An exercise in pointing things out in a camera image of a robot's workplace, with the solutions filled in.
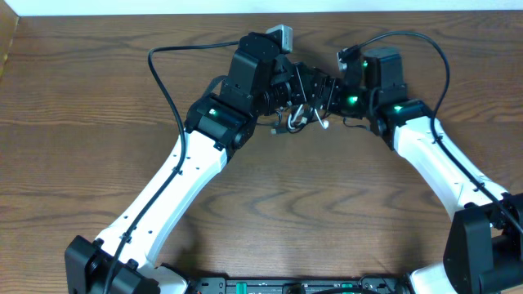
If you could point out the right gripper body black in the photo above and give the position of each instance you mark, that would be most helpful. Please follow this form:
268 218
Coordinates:
352 100

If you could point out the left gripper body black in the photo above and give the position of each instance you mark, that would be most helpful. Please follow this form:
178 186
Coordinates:
287 90

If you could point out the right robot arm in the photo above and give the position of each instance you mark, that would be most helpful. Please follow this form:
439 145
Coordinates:
483 252

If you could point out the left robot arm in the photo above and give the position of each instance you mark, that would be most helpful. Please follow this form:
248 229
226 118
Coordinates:
122 259

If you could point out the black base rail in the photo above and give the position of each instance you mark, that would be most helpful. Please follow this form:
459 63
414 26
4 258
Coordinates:
369 283

